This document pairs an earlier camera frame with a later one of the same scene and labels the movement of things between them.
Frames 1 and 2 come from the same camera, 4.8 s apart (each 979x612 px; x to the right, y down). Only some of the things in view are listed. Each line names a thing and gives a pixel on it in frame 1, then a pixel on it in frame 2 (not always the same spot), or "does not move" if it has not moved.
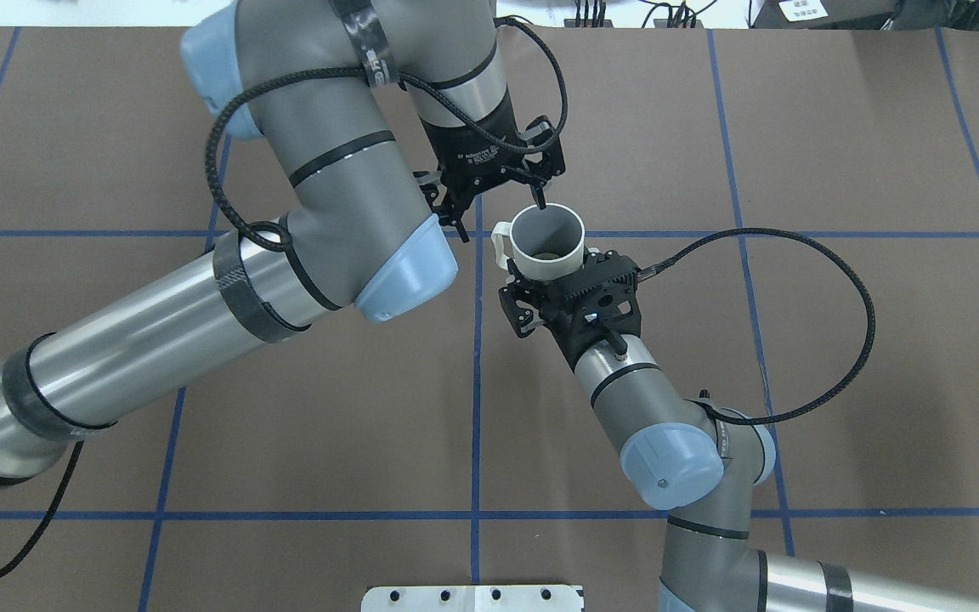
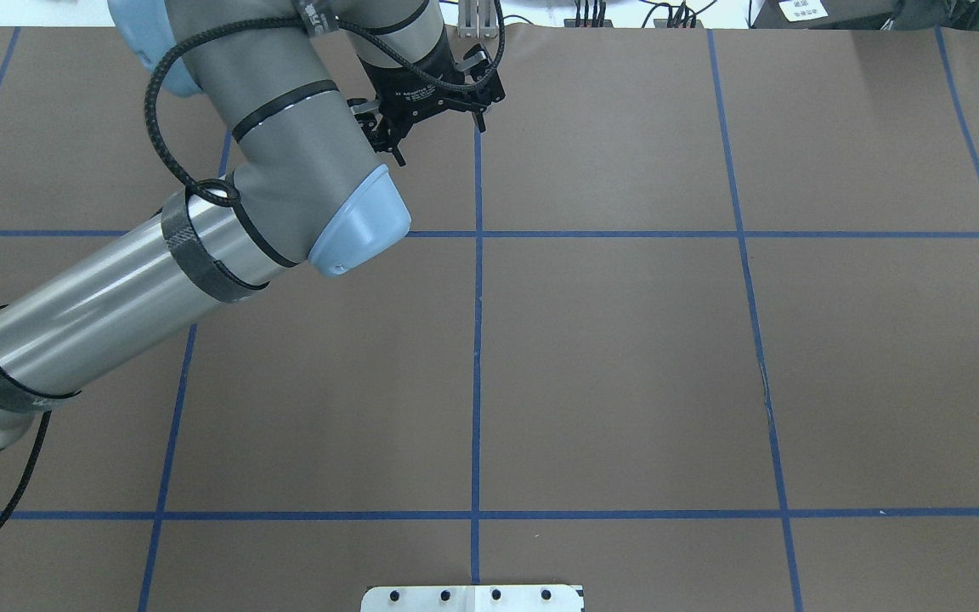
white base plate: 472,598 does not move
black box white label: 820,14 does not move
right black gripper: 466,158 to 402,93
